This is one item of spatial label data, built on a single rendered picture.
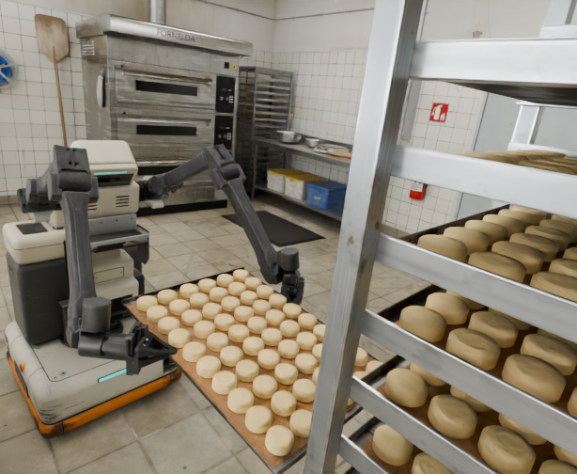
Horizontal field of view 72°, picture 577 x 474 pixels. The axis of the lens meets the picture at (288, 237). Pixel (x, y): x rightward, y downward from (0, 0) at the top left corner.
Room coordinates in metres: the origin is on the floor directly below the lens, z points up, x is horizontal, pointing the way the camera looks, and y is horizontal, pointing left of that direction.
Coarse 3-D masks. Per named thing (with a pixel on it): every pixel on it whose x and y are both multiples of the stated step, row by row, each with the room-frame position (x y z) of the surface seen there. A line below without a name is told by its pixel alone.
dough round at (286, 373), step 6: (276, 366) 0.72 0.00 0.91; (282, 366) 0.72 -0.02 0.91; (288, 366) 0.72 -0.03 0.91; (294, 366) 0.72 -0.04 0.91; (276, 372) 0.70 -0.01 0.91; (282, 372) 0.70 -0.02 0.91; (288, 372) 0.70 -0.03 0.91; (294, 372) 0.70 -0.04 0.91; (276, 378) 0.69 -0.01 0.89; (282, 378) 0.69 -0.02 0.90; (288, 378) 0.69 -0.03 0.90; (294, 378) 0.69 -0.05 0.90; (288, 384) 0.69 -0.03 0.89
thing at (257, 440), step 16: (224, 288) 1.04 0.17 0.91; (160, 304) 0.91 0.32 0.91; (240, 304) 0.97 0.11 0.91; (144, 320) 0.84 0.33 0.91; (208, 320) 0.87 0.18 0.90; (288, 320) 0.93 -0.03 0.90; (160, 336) 0.78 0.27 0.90; (192, 336) 0.80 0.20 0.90; (256, 336) 0.84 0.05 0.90; (208, 352) 0.75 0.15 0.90; (304, 352) 0.80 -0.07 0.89; (192, 368) 0.70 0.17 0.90; (224, 368) 0.71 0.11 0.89; (208, 384) 0.66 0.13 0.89; (240, 384) 0.67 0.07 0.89; (224, 400) 0.62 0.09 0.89; (256, 400) 0.63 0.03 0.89; (240, 416) 0.59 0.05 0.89; (288, 416) 0.61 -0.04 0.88; (240, 432) 0.55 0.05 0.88; (256, 448) 0.53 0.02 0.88; (272, 464) 0.50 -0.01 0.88
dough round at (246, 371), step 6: (246, 360) 0.72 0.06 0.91; (240, 366) 0.70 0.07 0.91; (246, 366) 0.70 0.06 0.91; (252, 366) 0.70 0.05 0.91; (240, 372) 0.68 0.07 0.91; (246, 372) 0.68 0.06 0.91; (252, 372) 0.68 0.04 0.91; (240, 378) 0.68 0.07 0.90; (246, 378) 0.68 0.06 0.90; (252, 378) 0.68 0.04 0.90
